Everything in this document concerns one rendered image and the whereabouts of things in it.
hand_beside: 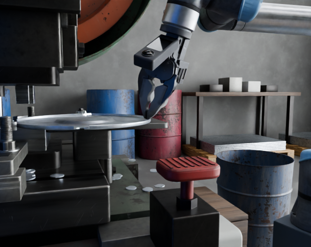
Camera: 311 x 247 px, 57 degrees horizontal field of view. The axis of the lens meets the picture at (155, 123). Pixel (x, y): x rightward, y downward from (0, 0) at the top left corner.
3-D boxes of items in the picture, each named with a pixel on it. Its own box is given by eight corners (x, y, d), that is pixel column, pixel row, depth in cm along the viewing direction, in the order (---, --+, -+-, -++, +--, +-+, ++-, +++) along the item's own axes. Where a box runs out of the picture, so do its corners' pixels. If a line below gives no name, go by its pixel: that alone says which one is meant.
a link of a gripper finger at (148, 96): (155, 117, 71) (166, 82, 69) (143, 119, 66) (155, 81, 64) (144, 112, 72) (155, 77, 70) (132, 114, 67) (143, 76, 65)
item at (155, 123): (151, 165, 76) (151, 115, 75) (168, 181, 63) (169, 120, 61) (51, 173, 69) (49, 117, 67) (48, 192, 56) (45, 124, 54)
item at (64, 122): (140, 115, 80) (140, 112, 80) (163, 128, 52) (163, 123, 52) (30, 117, 74) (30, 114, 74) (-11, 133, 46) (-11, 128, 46)
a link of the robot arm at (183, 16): (193, 8, 57) (158, -1, 60) (185, 31, 58) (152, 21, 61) (203, 17, 64) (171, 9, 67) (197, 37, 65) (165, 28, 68)
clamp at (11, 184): (35, 168, 53) (32, 112, 52) (20, 200, 37) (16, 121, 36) (-2, 170, 51) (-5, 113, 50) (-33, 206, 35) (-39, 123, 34)
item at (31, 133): (50, 138, 68) (49, 119, 68) (46, 150, 54) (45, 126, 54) (9, 140, 66) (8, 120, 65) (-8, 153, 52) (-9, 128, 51)
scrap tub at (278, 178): (258, 217, 194) (261, 147, 189) (307, 249, 154) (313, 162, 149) (202, 225, 182) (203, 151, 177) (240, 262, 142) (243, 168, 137)
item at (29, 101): (35, 103, 62) (35, 86, 62) (33, 104, 57) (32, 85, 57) (19, 103, 61) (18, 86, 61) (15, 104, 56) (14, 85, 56)
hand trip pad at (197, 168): (201, 208, 40) (202, 154, 39) (223, 227, 34) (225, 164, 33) (153, 214, 38) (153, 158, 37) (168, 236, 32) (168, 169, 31)
